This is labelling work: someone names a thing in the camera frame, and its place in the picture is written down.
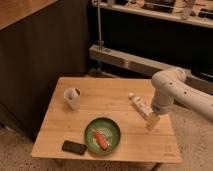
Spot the green ceramic bowl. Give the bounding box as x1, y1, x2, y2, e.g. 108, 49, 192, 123
84, 117, 121, 155

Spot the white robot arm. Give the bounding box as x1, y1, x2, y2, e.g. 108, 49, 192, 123
146, 67, 213, 130

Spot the white tube bottle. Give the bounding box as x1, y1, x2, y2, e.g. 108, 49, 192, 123
128, 93, 152, 120

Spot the wooden folding table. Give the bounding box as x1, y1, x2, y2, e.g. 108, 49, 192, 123
30, 76, 183, 171

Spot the red carrot toy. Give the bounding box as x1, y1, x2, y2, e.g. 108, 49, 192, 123
93, 131, 108, 150

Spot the black smartphone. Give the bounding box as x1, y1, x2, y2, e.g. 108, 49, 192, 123
62, 140, 86, 155

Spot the metal shelf rack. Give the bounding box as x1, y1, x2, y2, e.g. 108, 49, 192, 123
88, 0, 213, 95

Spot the dark wooden cabinet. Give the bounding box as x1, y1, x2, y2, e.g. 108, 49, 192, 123
0, 0, 89, 140

